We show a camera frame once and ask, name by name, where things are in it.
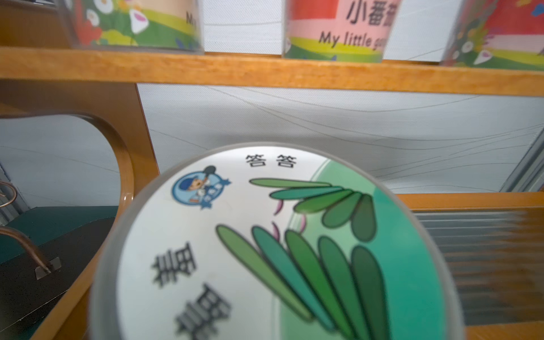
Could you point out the jar with green tree lid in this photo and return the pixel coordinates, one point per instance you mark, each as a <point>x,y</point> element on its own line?
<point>271,241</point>

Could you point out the small clear red seed container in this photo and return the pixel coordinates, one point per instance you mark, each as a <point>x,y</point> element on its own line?
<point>338,30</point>

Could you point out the small clear yellow seed container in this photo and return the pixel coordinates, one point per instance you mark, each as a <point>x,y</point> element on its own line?
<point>133,25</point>

